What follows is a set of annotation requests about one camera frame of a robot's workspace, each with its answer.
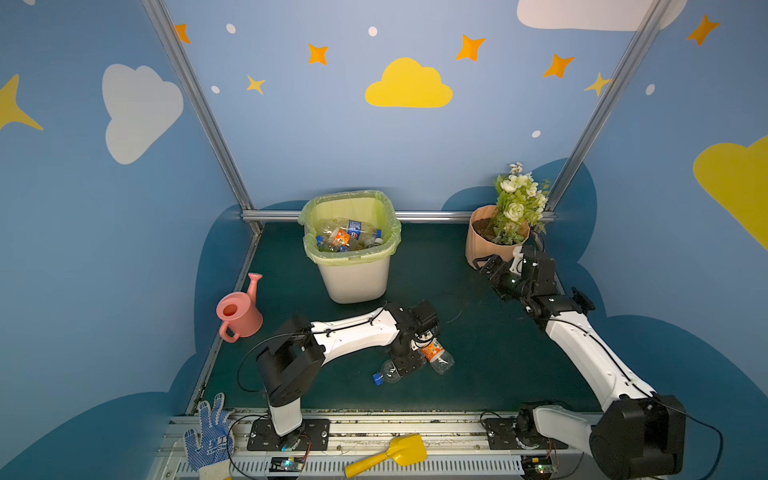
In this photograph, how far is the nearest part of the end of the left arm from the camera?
62 centimetres

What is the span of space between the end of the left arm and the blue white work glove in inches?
18.2

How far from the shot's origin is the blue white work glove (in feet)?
2.34
